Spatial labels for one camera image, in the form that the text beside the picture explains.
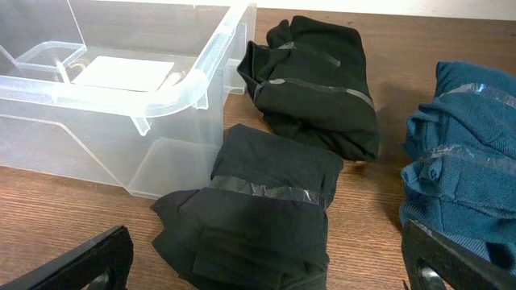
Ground white label in bin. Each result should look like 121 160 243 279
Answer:
73 56 174 92

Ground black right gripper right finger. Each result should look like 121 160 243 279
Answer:
402 220 515 290

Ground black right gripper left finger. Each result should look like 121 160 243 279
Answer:
1 226 134 290

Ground clear plastic storage bin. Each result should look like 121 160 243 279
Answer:
1 0 256 198

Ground black taped cloth bundle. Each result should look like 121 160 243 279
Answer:
152 124 343 289

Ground black taped shirt bundle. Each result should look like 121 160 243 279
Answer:
237 15 380 161

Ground blue taped shirt bundle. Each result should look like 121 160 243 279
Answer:
400 61 515 273

